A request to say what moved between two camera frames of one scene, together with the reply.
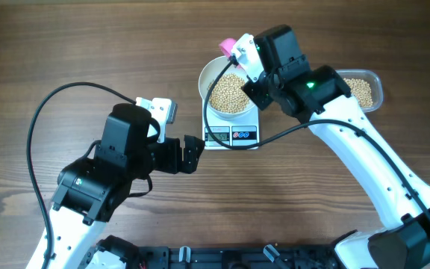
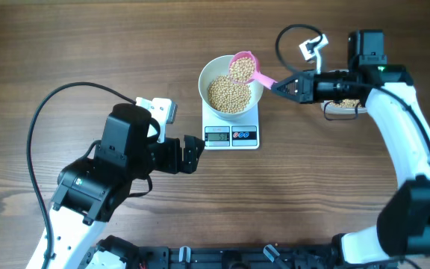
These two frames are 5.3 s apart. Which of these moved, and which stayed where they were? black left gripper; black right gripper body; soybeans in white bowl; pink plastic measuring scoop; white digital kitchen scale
Moved: pink plastic measuring scoop; black right gripper body
Stayed: black left gripper; white digital kitchen scale; soybeans in white bowl
